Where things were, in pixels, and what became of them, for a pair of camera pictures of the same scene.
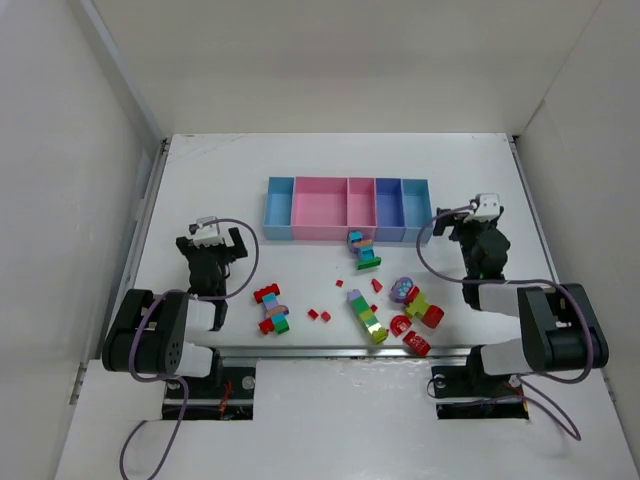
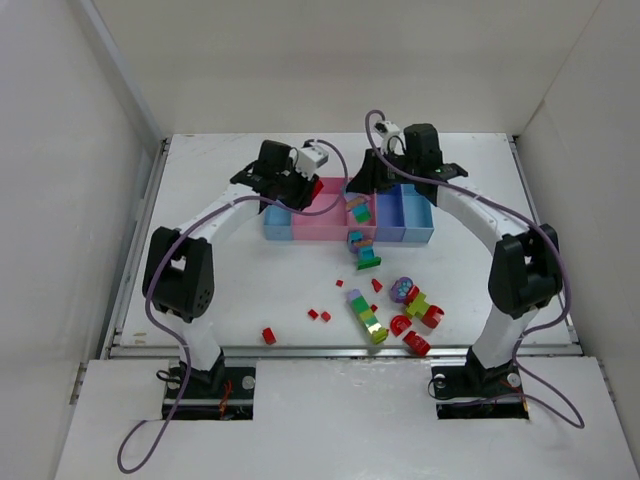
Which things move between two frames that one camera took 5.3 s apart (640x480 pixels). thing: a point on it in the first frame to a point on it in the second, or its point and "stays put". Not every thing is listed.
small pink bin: [362, 207] stays put
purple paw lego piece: [400, 288] stays put
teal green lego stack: [364, 248] stays put
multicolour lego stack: [276, 314] to [360, 209]
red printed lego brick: [416, 343] stays put
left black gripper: [211, 251] to [298, 189]
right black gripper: [470, 228] to [368, 176]
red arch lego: [399, 324] stays put
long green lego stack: [377, 332] stays put
